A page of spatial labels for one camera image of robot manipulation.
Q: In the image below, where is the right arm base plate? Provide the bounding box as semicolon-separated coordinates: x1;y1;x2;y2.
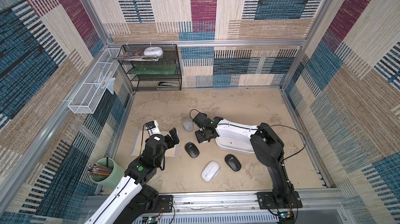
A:
256;191;303;209

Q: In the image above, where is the white wireless mouse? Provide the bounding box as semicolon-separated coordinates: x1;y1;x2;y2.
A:
201;161;220;182

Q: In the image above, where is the white round device on shelf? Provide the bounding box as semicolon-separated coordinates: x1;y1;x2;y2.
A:
143;46;164;58

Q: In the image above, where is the green pencil cup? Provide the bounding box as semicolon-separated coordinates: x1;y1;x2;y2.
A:
89;157;125;189

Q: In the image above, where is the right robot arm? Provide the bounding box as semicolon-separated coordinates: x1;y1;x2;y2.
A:
192;112;303;208

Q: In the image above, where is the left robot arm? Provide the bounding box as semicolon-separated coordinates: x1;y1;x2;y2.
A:
86;121;180;224

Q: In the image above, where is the white wire wall basket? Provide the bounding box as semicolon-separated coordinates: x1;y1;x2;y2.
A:
68;48;120;114

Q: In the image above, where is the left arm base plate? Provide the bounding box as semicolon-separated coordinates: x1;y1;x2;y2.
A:
152;194;174;213

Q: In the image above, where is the black wireless mouse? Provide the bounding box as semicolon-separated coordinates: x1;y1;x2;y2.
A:
184;142;200;158

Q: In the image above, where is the small black mouse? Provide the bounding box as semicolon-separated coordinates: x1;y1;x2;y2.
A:
225;154;242;172

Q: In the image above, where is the green board on shelf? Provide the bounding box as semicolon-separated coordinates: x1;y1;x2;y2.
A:
128;64;177;75

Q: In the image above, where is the black mesh shelf rack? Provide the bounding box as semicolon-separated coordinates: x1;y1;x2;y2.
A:
114;44;182;92

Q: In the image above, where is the grey speckled mouse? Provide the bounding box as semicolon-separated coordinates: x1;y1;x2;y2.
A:
181;116;194;132

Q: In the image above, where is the magazine on shelf top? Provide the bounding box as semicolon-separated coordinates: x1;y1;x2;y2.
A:
113;52;163;61

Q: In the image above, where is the bundle of coloured pencils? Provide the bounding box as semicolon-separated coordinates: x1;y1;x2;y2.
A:
86;163;113;177

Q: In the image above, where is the cream booklet with blue edge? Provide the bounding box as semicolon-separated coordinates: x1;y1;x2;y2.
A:
130;131;179;157

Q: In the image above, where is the white plastic storage box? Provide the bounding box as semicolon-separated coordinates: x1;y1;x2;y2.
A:
216;136;255;155

